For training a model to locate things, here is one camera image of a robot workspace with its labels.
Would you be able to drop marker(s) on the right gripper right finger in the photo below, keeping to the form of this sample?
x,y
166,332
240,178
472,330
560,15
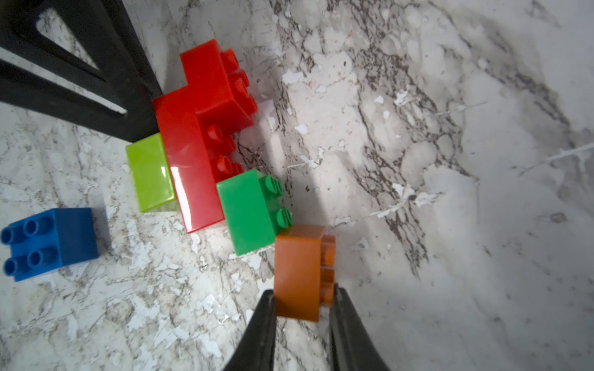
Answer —
x,y
350,347

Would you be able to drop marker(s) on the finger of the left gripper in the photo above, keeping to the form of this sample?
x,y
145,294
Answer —
x,y
105,33
24,89

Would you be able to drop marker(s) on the blue lego brick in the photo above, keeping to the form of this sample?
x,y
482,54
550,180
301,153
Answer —
x,y
48,241

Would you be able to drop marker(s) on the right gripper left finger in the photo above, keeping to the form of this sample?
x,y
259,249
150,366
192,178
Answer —
x,y
256,350

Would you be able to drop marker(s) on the lime green lego brick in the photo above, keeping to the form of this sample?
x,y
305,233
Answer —
x,y
151,176

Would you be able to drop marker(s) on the orange lego brick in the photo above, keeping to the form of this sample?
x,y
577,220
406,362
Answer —
x,y
304,272

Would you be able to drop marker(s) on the long red lego brick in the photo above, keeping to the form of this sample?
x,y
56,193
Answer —
x,y
199,157

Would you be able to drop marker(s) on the small red lego brick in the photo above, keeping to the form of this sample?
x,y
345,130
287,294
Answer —
x,y
218,88

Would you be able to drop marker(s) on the dark green lego brick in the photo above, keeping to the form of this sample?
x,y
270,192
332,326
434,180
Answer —
x,y
252,208

